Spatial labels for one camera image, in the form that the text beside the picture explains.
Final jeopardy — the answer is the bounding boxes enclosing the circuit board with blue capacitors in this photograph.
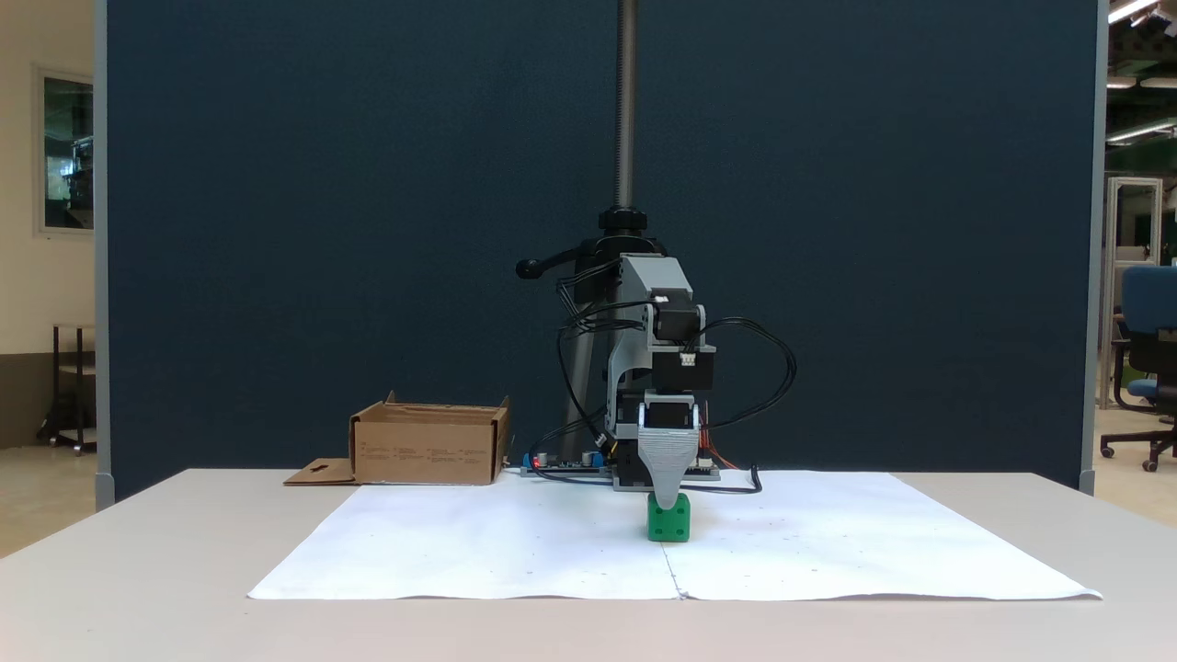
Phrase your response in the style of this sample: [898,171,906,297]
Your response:
[520,451,612,479]

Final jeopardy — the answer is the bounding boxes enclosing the brown cardboard box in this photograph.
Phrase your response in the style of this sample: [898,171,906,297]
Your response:
[284,391,511,486]

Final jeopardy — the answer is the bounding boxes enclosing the coloured jumper wires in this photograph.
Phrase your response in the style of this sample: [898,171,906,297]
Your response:
[697,405,738,470]

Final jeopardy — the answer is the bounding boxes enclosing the black tripod with metal column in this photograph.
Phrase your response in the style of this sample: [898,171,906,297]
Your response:
[517,0,681,465]

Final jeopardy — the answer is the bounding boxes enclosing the black arm wire bundle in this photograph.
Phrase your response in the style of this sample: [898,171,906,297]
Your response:
[529,260,798,474]

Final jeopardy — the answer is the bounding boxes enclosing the dark blue partition panel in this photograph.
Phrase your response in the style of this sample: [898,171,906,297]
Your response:
[95,0,1109,511]

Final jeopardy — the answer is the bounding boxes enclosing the green die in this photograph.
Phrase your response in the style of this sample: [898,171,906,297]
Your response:
[646,493,691,543]

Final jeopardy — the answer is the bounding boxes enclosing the white paper sheet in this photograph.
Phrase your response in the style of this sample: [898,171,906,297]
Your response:
[248,471,1103,603]

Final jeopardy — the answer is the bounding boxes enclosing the black metal cart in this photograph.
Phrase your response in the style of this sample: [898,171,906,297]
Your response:
[37,322,97,456]

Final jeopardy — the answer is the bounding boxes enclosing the black power cable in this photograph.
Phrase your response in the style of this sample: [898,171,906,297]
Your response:
[685,465,762,496]

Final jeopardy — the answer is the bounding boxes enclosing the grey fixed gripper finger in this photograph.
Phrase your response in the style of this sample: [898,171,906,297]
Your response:
[638,428,702,511]

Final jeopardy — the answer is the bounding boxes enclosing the framed wall window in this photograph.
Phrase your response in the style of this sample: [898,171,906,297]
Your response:
[34,64,96,238]

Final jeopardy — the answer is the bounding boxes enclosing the blue office chair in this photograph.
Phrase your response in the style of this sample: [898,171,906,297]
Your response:
[1101,265,1177,473]

